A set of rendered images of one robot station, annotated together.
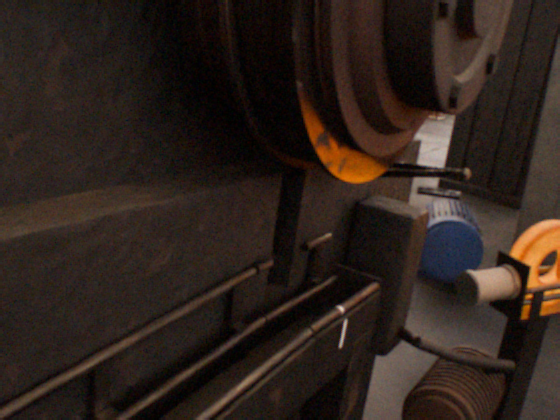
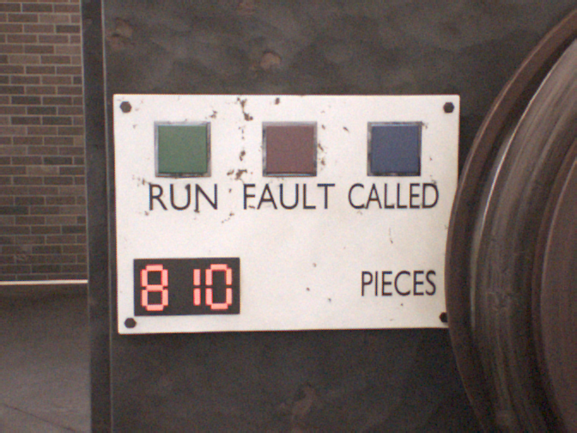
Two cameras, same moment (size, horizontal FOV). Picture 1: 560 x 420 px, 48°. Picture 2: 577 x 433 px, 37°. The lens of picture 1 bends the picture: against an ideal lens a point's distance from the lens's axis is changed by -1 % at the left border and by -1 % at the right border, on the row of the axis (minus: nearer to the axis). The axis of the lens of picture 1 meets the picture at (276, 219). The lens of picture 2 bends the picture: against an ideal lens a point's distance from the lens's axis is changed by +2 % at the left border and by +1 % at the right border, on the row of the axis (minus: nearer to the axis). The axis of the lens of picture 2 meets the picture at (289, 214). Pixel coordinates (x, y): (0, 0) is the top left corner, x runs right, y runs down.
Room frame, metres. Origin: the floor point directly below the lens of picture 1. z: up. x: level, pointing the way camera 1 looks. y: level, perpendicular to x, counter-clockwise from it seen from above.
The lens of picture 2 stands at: (0.14, -0.35, 1.22)
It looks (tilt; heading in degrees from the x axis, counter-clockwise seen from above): 6 degrees down; 56
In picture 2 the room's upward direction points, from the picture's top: straight up
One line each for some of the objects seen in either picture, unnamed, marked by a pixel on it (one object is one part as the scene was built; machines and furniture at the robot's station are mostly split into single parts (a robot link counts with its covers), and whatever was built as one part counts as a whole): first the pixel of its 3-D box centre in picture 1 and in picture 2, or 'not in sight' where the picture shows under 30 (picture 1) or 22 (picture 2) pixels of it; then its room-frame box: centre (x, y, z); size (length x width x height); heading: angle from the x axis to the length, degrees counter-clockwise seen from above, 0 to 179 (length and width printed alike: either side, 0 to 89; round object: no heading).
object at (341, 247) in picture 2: not in sight; (288, 213); (0.50, 0.19, 1.15); 0.26 x 0.02 x 0.18; 151
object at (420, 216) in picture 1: (378, 274); not in sight; (0.95, -0.17, 0.68); 0.11 x 0.08 x 0.24; 61
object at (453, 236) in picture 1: (446, 237); not in sight; (2.91, -0.81, 0.17); 0.57 x 0.31 x 0.34; 171
